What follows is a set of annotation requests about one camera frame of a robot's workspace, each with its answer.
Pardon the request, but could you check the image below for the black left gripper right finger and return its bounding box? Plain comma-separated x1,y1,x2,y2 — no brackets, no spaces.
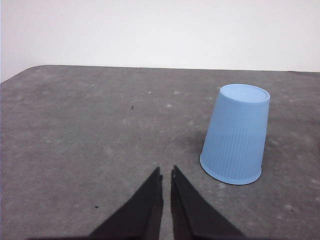
170,165,244,240

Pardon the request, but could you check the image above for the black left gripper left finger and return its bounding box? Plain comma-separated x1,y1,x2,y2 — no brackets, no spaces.
89,167,164,240

